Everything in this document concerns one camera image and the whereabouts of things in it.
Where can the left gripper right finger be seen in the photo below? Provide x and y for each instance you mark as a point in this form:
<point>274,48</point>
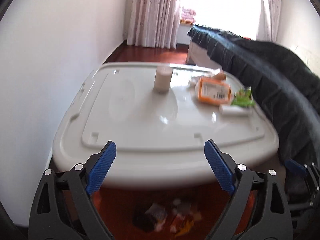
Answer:
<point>257,208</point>

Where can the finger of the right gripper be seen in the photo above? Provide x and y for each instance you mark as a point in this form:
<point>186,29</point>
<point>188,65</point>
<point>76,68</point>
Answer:
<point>296,168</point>

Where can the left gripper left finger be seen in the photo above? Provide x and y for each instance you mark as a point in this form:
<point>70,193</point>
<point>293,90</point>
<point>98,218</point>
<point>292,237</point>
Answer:
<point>63,208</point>

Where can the black sock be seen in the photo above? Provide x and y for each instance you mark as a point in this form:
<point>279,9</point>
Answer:
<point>144,221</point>

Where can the green snack bag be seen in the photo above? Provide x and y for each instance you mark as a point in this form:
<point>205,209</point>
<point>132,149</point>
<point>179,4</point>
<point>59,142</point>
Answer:
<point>243,98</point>

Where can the blue white milk carton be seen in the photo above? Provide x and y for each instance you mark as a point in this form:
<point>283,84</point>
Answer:
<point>157,214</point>

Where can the white foam block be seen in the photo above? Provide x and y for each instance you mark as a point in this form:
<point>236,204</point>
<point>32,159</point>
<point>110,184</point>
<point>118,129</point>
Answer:
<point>232,110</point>

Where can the orange white snack package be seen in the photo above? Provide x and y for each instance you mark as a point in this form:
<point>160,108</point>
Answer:
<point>213,92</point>

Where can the orange trash bag bin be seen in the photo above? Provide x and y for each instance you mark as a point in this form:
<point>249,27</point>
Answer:
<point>116,207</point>

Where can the dark velvet bed cover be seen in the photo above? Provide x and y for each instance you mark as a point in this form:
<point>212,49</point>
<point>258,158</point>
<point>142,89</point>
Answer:
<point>282,85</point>

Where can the white plastic storage box lid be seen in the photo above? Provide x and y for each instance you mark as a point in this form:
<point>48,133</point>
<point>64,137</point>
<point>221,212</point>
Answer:
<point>159,137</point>

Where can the pink curtain right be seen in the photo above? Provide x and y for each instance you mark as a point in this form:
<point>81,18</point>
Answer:
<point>269,19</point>

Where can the pink patterned curtain left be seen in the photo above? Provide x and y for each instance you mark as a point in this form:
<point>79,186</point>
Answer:
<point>154,23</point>

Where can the folded pink blankets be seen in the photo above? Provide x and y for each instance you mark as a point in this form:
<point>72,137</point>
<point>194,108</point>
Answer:
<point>187,16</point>

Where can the white bed frame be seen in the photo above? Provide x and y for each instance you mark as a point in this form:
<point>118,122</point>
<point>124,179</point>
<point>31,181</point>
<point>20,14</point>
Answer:
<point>198,56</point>

